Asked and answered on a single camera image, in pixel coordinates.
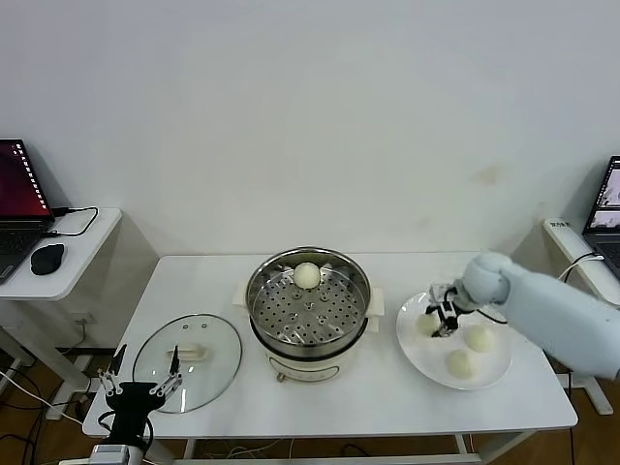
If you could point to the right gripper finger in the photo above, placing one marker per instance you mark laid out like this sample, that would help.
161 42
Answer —
448 324
432 309

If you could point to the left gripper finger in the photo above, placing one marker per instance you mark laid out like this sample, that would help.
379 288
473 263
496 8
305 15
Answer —
175 363
118 361

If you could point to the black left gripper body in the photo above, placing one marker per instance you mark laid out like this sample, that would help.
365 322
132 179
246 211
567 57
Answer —
131 407

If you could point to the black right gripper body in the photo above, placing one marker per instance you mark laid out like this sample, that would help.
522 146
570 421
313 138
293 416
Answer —
455 302

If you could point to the white steamed baozi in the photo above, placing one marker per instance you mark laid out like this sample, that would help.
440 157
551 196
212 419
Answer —
460 364
307 275
426 325
479 338

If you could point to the round glass pot lid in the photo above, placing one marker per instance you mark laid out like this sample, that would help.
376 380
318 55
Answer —
213 378

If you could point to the stainless steel steamer basket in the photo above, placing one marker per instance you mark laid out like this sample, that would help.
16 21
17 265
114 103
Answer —
310 310

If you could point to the black floor bar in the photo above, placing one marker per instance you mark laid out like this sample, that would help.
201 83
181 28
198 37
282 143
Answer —
87 351

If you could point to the white round plate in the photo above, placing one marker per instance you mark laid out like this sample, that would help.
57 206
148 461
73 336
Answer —
426 358

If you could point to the white side table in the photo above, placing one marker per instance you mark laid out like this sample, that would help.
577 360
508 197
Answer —
576 261
77 261

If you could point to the black computer mouse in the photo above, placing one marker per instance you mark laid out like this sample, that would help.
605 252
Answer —
47 259

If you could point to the cream electric cooker pot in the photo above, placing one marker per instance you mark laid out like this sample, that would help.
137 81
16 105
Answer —
300 365

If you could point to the laptop with grey windows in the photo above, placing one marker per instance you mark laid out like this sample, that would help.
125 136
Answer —
605 242

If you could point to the black laptop red screen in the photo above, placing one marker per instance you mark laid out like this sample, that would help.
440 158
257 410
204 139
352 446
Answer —
19 194

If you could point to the white wall socket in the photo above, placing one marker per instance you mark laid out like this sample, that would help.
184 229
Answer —
83 319

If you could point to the white main table frame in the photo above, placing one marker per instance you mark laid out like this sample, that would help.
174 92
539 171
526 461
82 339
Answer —
189 448

